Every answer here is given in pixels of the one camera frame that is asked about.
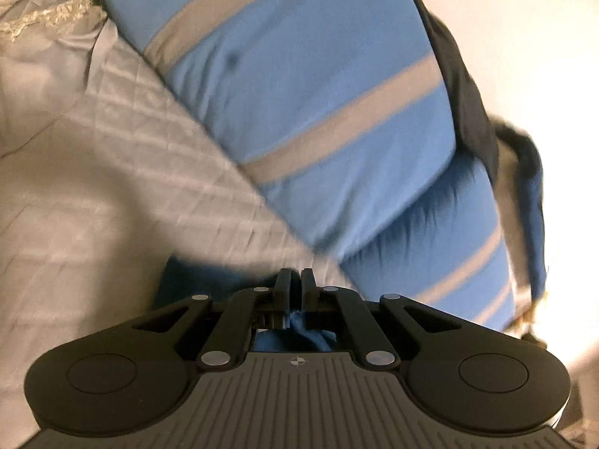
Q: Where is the grey lace-trimmed sheet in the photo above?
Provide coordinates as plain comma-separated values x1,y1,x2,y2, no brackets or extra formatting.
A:
0,0,123,162

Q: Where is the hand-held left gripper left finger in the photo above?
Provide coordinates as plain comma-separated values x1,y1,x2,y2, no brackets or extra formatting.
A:
131,268,295,371

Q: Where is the grey quilted bedspread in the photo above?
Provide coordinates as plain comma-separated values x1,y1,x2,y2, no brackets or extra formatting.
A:
0,33,342,433

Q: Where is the black cloth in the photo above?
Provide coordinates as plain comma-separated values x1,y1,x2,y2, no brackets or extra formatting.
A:
400,0,501,179

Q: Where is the blue grey-striped pillow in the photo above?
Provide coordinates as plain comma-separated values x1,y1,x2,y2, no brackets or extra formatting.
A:
344,152,518,335
89,0,462,253

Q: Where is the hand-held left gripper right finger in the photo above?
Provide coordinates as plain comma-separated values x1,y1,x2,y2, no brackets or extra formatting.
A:
301,268,469,369

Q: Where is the dark blue sweatshirt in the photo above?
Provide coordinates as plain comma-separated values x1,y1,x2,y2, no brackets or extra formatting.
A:
156,253,338,354

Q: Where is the navy blue cloth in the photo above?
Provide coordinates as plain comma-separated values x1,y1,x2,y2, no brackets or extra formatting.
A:
491,120,549,301

